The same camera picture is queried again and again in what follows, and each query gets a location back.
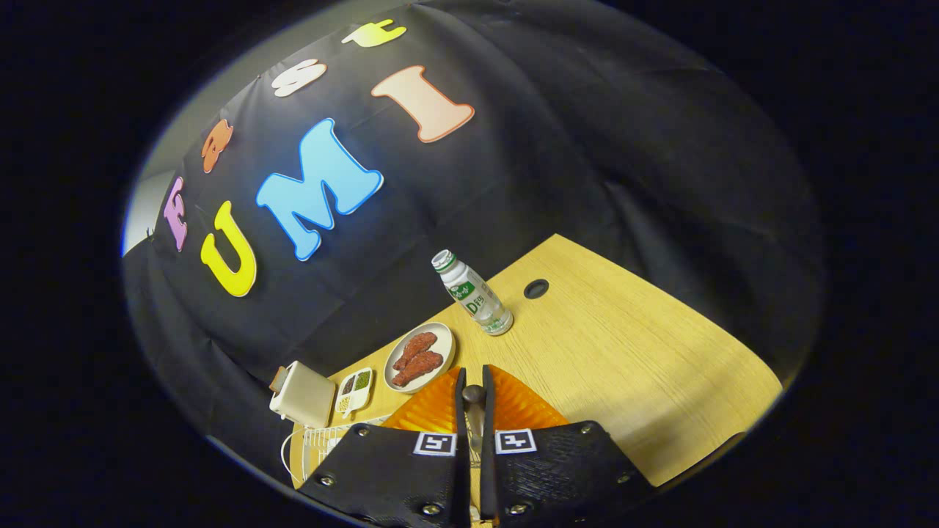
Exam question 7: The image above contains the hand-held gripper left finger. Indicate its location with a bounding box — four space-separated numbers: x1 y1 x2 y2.
297 367 472 528

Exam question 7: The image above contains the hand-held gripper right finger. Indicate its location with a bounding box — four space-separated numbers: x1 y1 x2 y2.
481 364 657 525

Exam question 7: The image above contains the wooden handled metal spoon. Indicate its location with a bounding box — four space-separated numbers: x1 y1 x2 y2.
462 384 487 455

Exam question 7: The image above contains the white wire dish rack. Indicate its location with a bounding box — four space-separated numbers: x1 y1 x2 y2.
281 415 393 485

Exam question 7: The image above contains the grey round food dish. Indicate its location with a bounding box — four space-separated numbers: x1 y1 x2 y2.
384 322 456 395

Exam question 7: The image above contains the white sectioned snack dish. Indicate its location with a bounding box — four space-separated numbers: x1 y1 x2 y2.
335 367 374 419

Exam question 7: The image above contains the red meat piece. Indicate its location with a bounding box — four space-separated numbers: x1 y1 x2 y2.
392 331 438 371
391 351 445 388

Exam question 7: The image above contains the white green plastic bottle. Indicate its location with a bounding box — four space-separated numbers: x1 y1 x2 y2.
431 249 514 337

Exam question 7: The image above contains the white toaster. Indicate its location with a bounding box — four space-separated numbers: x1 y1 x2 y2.
268 361 337 430

